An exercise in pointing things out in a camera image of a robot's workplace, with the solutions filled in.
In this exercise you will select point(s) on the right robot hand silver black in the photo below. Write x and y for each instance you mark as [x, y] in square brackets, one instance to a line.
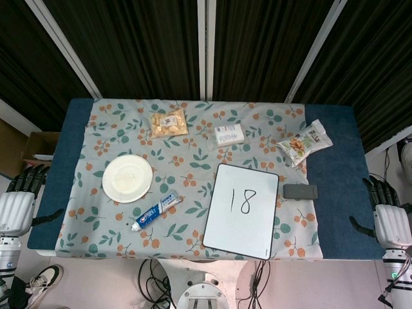
[394, 225]

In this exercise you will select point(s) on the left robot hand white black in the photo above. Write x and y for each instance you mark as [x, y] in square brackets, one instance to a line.
[14, 212]

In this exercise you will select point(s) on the dark grey eraser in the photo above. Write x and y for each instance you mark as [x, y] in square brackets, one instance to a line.
[300, 191]

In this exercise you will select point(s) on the robot base column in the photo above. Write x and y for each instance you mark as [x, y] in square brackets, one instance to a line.
[202, 293]

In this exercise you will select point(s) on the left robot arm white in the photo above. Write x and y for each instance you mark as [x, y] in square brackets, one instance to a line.
[8, 257]

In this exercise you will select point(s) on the white whiteboard black rim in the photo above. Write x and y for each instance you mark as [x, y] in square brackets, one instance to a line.
[225, 225]

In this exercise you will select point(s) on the blue table cover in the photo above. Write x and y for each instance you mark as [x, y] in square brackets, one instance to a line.
[341, 180]

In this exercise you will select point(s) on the open cardboard box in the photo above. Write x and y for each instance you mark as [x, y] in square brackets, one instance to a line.
[38, 145]

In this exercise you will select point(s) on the white black sneaker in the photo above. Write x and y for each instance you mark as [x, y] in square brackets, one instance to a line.
[45, 280]

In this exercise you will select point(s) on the white paper plate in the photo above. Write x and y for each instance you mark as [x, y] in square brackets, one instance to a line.
[127, 178]

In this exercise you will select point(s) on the green white snack bag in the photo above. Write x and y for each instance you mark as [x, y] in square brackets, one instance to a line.
[301, 143]

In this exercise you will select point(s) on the blue white toothpaste tube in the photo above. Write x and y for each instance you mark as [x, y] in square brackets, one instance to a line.
[154, 212]

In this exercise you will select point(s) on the black curtain panel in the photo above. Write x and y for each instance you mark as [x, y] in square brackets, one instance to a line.
[25, 64]
[264, 48]
[376, 64]
[135, 48]

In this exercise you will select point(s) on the floral patterned tablecloth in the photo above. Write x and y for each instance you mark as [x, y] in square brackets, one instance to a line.
[180, 154]

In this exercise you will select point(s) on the clear bag of yellow snacks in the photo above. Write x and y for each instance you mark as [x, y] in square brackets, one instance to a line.
[168, 124]

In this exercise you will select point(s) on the white soap bar in wrapper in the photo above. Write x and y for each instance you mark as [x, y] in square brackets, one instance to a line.
[229, 135]

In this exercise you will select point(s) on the white partition base rail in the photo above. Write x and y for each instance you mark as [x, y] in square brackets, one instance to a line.
[386, 145]

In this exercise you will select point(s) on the white partition post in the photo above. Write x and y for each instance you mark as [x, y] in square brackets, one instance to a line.
[317, 48]
[64, 48]
[206, 48]

